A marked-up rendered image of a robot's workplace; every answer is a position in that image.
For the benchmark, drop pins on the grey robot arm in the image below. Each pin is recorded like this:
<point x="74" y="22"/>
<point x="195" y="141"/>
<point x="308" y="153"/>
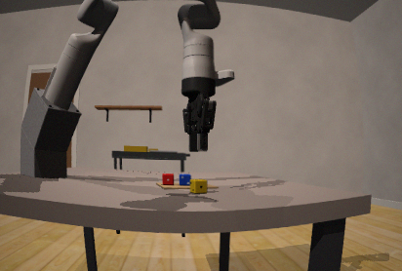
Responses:
<point x="198" y="49"/>

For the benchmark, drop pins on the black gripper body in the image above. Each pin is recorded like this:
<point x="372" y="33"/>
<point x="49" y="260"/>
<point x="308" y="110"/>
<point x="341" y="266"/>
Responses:
<point x="196" y="89"/>

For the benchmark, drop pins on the yellow die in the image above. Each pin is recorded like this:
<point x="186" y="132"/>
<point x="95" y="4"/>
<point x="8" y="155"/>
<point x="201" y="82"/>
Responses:
<point x="198" y="186"/>

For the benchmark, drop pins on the blue die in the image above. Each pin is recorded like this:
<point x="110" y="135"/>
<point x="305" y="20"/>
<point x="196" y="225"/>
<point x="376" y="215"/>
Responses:
<point x="185" y="179"/>

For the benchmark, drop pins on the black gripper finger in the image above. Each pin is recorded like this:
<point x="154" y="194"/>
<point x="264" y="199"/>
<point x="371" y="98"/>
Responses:
<point x="202" y="124"/>
<point x="192" y="132"/>

